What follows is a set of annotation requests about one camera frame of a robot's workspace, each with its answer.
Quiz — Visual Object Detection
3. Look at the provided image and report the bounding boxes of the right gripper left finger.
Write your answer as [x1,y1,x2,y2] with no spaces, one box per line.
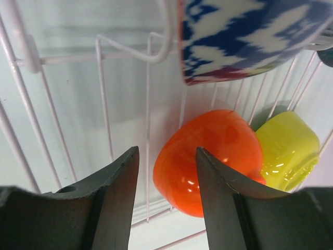
[1,146,139,249]

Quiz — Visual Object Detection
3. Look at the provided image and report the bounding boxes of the orange blue patterned bowl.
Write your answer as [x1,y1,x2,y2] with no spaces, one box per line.
[178,1,332,85]

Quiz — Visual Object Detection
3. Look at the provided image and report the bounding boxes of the yellow-green plastic bowl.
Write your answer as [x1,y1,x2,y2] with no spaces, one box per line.
[255,111,321,192]

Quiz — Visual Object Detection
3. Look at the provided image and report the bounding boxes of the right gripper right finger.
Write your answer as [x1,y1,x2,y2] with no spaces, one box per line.
[196,147,332,249]

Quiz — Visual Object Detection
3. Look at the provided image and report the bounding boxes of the clear plastic dish rack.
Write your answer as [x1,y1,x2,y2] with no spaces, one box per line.
[1,1,332,249]

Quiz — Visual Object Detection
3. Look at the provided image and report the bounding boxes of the orange plastic bowl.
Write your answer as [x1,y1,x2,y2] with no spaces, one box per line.
[152,109,267,218]

